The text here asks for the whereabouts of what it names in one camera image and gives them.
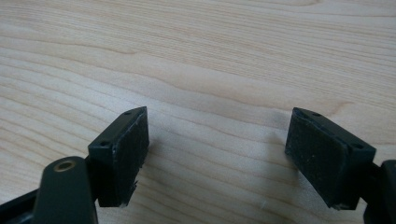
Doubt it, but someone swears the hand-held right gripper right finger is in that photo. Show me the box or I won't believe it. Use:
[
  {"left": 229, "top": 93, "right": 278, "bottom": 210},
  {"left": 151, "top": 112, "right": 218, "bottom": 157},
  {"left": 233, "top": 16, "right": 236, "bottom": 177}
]
[{"left": 284, "top": 106, "right": 377, "bottom": 211}]

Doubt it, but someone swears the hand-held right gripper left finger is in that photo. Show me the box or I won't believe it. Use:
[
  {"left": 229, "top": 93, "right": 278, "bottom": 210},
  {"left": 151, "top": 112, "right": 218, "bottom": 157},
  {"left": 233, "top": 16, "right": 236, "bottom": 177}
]
[{"left": 87, "top": 105, "right": 150, "bottom": 208}]

